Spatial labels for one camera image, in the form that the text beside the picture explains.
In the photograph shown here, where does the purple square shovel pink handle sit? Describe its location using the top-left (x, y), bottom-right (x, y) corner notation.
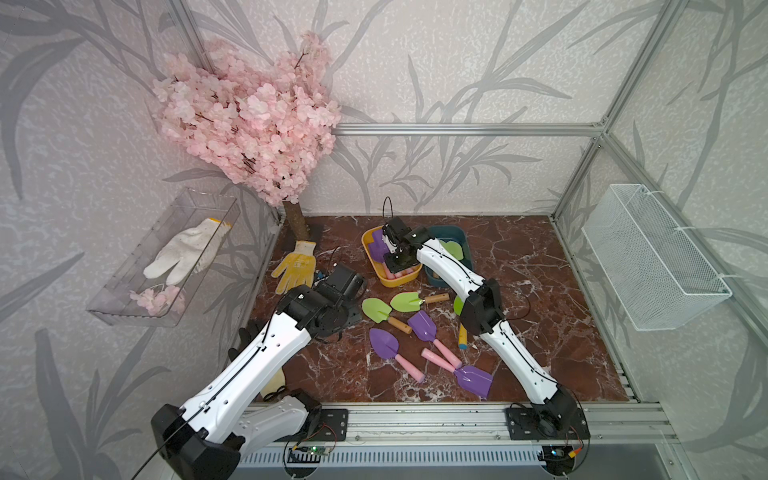
top-left (421, 348), bottom-right (493, 399)
top-left (408, 310), bottom-right (463, 368)
top-left (383, 265), bottom-right (418, 280)

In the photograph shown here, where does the green shovel wooden handle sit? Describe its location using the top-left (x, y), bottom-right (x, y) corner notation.
top-left (390, 291), bottom-right (450, 313)
top-left (440, 240), bottom-right (464, 261)
top-left (361, 298), bottom-right (413, 335)

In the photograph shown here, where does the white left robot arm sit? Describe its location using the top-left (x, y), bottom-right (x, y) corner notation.
top-left (151, 265), bottom-right (365, 479)

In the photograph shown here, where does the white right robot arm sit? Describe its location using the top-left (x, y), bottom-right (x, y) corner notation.
top-left (382, 217), bottom-right (580, 438)

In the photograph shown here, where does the yellow storage box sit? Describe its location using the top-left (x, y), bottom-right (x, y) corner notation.
top-left (361, 226), bottom-right (422, 288)

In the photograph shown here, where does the dark teal storage box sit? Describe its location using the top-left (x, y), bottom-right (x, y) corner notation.
top-left (424, 225), bottom-right (474, 289)

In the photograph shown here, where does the yellow rubber glove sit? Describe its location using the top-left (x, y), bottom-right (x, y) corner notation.
top-left (271, 240), bottom-right (316, 295)

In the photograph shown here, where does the black and yellow glove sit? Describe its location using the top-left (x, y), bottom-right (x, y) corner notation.
top-left (227, 319), bottom-right (288, 400)

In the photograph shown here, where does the white cotton glove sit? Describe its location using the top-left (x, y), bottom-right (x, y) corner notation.
top-left (143, 218), bottom-right (232, 285)

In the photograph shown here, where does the pink blossom sprig on shelf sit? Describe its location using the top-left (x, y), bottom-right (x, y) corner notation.
top-left (129, 284), bottom-right (186, 317)

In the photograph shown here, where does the pink cherry blossom tree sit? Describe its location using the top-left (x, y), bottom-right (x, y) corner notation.
top-left (153, 32), bottom-right (341, 241)

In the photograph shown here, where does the green trowel yellow handle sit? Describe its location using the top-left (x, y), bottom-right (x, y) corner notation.
top-left (453, 296), bottom-right (469, 350)

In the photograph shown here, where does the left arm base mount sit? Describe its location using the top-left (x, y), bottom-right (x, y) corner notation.
top-left (263, 386), bottom-right (349, 441)

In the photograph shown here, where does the clear acrylic wall shelf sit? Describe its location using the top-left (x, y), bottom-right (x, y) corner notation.
top-left (86, 188), bottom-right (241, 327)

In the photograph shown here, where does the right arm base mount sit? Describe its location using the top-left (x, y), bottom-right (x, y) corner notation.
top-left (504, 389), bottom-right (591, 441)

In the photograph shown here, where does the white wire mesh basket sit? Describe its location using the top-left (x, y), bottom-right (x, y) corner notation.
top-left (582, 184), bottom-right (732, 331)

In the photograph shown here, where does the aluminium front rail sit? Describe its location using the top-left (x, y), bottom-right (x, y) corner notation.
top-left (173, 401), bottom-right (679, 448)

